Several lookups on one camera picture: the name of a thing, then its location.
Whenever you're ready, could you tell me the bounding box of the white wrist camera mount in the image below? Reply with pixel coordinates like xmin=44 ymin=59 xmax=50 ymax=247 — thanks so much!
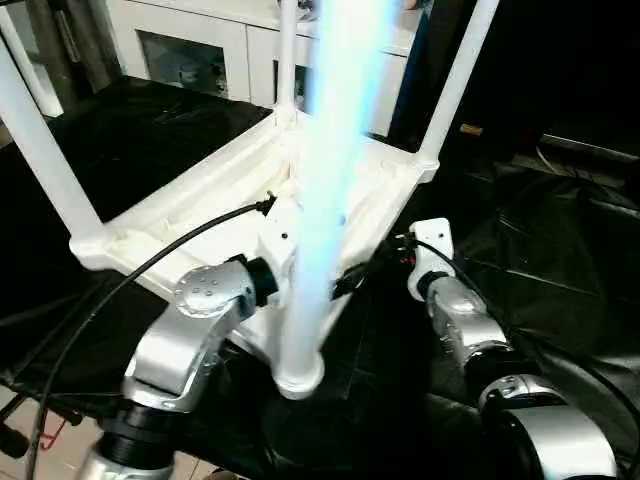
xmin=405 ymin=218 xmax=456 ymax=301
xmin=258 ymin=195 xmax=303 ymax=301

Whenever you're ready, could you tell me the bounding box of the white plastic table leg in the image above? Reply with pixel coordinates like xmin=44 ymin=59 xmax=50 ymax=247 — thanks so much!
xmin=275 ymin=0 xmax=301 ymax=129
xmin=0 ymin=40 xmax=109 ymax=256
xmin=268 ymin=0 xmax=399 ymax=399
xmin=413 ymin=0 xmax=501 ymax=181

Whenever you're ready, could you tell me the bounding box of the black plastic mat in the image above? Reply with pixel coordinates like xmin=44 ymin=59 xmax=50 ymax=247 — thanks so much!
xmin=0 ymin=75 xmax=640 ymax=480

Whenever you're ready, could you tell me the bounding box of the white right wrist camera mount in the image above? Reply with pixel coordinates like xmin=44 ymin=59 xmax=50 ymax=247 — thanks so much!
xmin=405 ymin=218 xmax=456 ymax=301

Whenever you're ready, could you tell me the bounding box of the white glass-door cabinet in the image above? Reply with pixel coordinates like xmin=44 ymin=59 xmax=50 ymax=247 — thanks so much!
xmin=105 ymin=0 xmax=431 ymax=136

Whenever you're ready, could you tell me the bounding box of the red wire hanger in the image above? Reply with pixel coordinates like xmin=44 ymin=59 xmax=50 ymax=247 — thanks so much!
xmin=30 ymin=415 xmax=66 ymax=451

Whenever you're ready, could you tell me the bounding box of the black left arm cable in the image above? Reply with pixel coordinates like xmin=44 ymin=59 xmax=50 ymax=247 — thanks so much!
xmin=25 ymin=195 xmax=276 ymax=480

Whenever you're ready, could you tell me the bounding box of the black metal stand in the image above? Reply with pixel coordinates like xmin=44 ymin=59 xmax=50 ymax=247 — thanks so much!
xmin=0 ymin=390 xmax=81 ymax=461

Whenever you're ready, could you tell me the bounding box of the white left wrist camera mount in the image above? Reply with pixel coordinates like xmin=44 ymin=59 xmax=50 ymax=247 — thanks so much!
xmin=258 ymin=195 xmax=303 ymax=301

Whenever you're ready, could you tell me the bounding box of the white plastic table top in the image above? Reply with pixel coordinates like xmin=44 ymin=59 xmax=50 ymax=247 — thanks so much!
xmin=68 ymin=110 xmax=441 ymax=401

